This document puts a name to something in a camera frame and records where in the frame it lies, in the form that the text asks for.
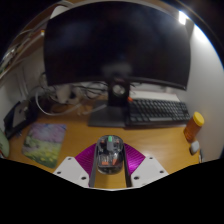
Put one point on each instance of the bright light bar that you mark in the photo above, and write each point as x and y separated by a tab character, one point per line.
182	17

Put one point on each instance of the dark slim pen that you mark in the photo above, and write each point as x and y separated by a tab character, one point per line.
200	156

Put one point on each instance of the pale green rounded object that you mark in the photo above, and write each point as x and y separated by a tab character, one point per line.
3	145

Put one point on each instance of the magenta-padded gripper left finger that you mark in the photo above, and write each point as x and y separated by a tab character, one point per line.
70	170

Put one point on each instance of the dark mechanical keyboard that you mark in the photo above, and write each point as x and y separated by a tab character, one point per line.
158	111

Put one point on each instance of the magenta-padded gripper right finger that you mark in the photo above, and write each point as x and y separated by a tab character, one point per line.
150	170

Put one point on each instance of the transparent computer mouse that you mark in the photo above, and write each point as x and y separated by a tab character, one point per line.
110	155

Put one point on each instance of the silver mini computer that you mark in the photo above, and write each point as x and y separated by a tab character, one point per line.
20	114

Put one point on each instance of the landscape print mouse pad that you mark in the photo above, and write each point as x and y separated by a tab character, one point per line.
45	143

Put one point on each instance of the amber bottle with yellow lid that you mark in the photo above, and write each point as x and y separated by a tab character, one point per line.
193	128

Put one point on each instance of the black curved monitor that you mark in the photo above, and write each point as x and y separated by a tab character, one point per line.
116	43

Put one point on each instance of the black desktop stand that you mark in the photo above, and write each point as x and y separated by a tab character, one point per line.
11	128

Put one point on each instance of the white power strip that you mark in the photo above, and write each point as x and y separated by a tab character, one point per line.
65	95

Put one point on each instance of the white earbuds case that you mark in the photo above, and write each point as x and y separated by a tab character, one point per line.
194	147

